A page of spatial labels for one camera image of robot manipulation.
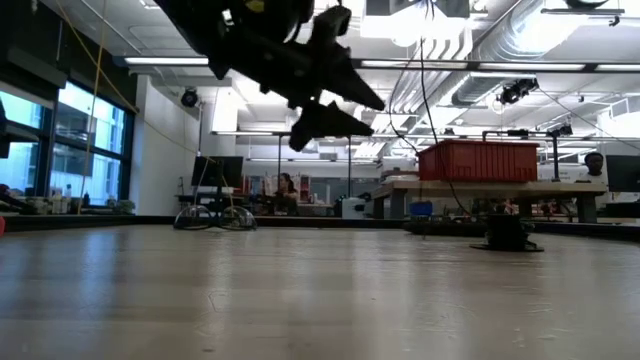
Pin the large window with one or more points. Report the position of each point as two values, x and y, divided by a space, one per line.
85 125

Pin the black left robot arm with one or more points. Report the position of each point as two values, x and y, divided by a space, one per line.
225 20

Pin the silver ventilation duct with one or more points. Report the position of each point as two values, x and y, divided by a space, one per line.
475 90

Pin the round black ceiling camera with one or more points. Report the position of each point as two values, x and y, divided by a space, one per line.
189 98

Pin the black camera stand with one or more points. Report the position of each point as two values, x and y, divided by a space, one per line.
555 155

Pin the wooden top rolling workbench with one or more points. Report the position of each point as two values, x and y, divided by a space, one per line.
500 189

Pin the clear safety glasses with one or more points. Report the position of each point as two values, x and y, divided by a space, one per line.
195 218

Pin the black monitor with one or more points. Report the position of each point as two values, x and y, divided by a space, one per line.
625 172
217 171

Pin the long ceiling light strip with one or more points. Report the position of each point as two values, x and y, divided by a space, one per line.
620 67
165 60
400 64
530 66

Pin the black metal rack frame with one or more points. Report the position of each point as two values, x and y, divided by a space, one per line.
279 170

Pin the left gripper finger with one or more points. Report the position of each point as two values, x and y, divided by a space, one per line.
320 125
345 75

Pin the white ceiling unit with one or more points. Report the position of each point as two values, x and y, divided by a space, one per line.
390 20

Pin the person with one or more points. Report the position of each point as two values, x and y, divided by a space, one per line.
286 187
594 162

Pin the red ribbed plastic bin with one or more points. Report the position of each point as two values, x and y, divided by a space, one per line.
475 162

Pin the white machine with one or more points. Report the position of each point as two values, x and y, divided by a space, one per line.
355 207

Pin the black ceiling camera rig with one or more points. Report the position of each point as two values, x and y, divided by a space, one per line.
515 91

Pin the black keypad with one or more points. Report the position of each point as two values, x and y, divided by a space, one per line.
440 229

